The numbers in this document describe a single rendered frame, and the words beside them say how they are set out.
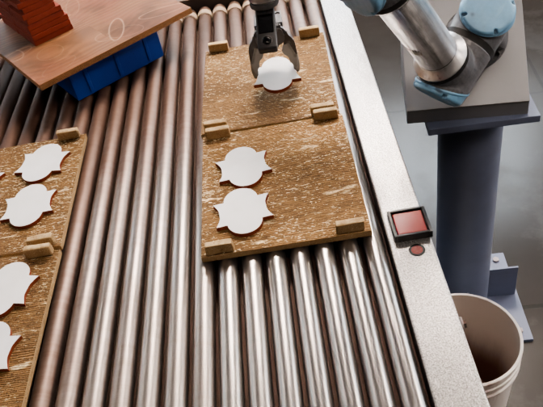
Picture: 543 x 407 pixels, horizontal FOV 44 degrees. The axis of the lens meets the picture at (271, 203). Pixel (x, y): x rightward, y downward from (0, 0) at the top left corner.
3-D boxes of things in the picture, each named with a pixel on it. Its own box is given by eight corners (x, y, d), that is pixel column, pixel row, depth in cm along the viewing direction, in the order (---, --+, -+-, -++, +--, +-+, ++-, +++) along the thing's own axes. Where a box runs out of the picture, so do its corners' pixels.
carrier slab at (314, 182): (343, 118, 165) (342, 113, 163) (372, 236, 134) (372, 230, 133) (204, 141, 167) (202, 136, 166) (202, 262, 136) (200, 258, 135)
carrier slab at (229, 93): (323, 36, 195) (323, 31, 194) (340, 118, 165) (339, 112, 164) (207, 56, 198) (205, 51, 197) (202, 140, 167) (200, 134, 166)
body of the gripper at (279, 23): (285, 31, 172) (278, -13, 164) (287, 48, 166) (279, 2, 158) (256, 35, 173) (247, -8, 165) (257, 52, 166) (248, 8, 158)
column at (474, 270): (503, 254, 243) (526, 44, 184) (532, 341, 215) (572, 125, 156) (397, 266, 247) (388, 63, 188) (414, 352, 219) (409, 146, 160)
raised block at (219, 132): (230, 132, 165) (229, 123, 163) (231, 136, 164) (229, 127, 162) (207, 136, 165) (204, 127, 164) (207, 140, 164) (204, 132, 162)
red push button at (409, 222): (420, 214, 137) (420, 209, 136) (427, 234, 133) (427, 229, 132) (392, 219, 138) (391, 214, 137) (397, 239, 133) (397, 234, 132)
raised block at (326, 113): (338, 114, 164) (336, 104, 162) (338, 118, 162) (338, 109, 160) (313, 118, 164) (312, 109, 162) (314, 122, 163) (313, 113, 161)
